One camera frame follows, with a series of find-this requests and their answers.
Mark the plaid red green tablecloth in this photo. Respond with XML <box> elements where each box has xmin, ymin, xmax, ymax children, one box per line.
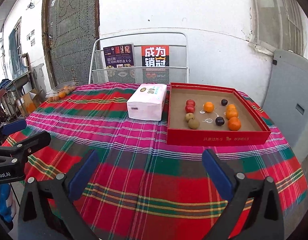
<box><xmin>1</xmin><ymin>81</ymin><xmax>308</xmax><ymax>240</ymax></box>

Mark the dark orange tangerine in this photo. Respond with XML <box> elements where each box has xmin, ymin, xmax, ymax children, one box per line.
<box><xmin>227</xmin><ymin>116</ymin><xmax>242</xmax><ymax>131</ymax></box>

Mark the studded metal door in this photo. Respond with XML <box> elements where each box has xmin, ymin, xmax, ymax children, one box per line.
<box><xmin>42</xmin><ymin>0</ymin><xmax>99</xmax><ymax>88</ymax></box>

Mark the white pink tissue box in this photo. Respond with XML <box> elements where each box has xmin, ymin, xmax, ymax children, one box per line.
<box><xmin>127</xmin><ymin>84</ymin><xmax>167</xmax><ymax>121</ymax></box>

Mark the large orange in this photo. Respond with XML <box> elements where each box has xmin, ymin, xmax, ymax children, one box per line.
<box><xmin>226</xmin><ymin>104</ymin><xmax>237</xmax><ymax>111</ymax></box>

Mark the dark plum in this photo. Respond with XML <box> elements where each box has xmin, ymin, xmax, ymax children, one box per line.
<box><xmin>221</xmin><ymin>99</ymin><xmax>228</xmax><ymax>106</ymax></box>
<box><xmin>215</xmin><ymin>116</ymin><xmax>225</xmax><ymax>126</ymax></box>

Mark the blue white gloved left hand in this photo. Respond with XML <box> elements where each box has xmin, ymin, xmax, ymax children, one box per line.
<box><xmin>0</xmin><ymin>184</ymin><xmax>17</xmax><ymax>223</ymax></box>

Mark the brown kiwi fruit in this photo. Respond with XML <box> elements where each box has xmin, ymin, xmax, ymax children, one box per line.
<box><xmin>188</xmin><ymin>118</ymin><xmax>200</xmax><ymax>129</ymax></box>

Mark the red tomato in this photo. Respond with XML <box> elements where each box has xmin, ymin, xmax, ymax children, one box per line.
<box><xmin>185</xmin><ymin>104</ymin><xmax>195</xmax><ymax>113</ymax></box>
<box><xmin>185</xmin><ymin>99</ymin><xmax>196</xmax><ymax>107</ymax></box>

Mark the grey electrical cabinet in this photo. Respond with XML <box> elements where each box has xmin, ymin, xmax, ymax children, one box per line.
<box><xmin>263</xmin><ymin>50</ymin><xmax>308</xmax><ymax>163</ymax></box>

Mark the clear plastic fruit container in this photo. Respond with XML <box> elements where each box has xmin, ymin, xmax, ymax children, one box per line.
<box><xmin>45</xmin><ymin>81</ymin><xmax>76</xmax><ymax>102</ymax></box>

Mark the metal shelf cart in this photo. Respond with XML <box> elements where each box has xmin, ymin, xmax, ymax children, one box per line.
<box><xmin>0</xmin><ymin>53</ymin><xmax>33</xmax><ymax>119</ymax></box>

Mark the white metal rack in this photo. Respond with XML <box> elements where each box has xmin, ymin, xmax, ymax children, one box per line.
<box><xmin>88</xmin><ymin>28</ymin><xmax>189</xmax><ymax>84</ymax></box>

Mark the cardboard box on floor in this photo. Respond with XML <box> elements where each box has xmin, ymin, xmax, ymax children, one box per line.
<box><xmin>16</xmin><ymin>88</ymin><xmax>44</xmax><ymax>117</ymax></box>

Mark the red black book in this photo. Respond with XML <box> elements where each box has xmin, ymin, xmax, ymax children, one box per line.
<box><xmin>140</xmin><ymin>45</ymin><xmax>170</xmax><ymax>84</ymax></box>

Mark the small brown kiwi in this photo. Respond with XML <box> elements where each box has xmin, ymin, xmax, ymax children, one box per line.
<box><xmin>185</xmin><ymin>112</ymin><xmax>195</xmax><ymax>122</ymax></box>

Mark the dark purple cookbook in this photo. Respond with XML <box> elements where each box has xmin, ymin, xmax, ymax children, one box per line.
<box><xmin>103</xmin><ymin>43</ymin><xmax>135</xmax><ymax>83</ymax></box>

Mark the red cardboard tray box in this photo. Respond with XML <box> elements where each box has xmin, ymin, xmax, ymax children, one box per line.
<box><xmin>166</xmin><ymin>82</ymin><xmax>271</xmax><ymax>146</ymax></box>

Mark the bright orange tangerine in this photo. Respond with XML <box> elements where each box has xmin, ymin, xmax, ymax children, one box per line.
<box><xmin>226</xmin><ymin>108</ymin><xmax>238</xmax><ymax>120</ymax></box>

